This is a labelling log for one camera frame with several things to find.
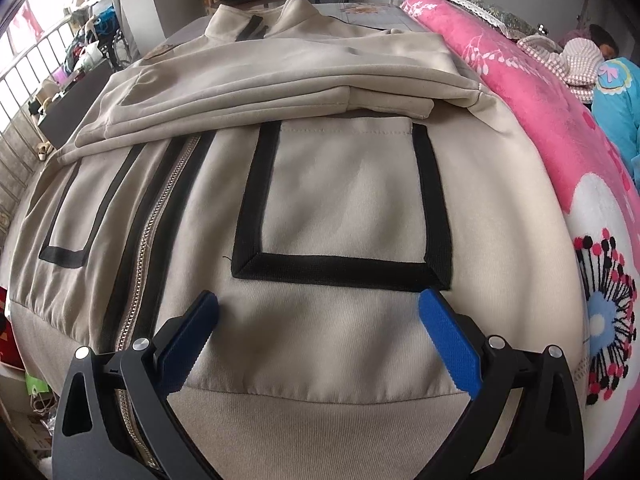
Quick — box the beige jacket with black stripes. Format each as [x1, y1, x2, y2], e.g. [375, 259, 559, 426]
[6, 0, 587, 479]

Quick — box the child in purple clothes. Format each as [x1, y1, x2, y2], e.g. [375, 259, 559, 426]
[559, 24, 620, 60]

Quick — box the green paper bag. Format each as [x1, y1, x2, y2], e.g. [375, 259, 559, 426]
[25, 373, 50, 396]

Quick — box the red paper bag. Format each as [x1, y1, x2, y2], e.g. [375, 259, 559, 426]
[0, 287, 25, 370]

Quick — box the pink floral blanket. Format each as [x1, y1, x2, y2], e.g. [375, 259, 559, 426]
[400, 0, 639, 479]

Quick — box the metal window railing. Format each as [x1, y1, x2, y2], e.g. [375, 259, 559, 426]
[1, 18, 75, 237]

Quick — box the blue cartoon blanket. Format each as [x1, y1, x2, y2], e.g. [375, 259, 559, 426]
[591, 58, 640, 190]

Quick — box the checkered pink white garment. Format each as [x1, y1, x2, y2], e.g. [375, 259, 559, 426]
[516, 35, 604, 105]

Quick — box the lace trimmed grey pillow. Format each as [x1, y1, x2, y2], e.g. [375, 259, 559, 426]
[447, 0, 538, 41]

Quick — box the floral grey bed sheet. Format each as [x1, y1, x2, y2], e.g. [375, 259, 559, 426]
[162, 2, 423, 46]

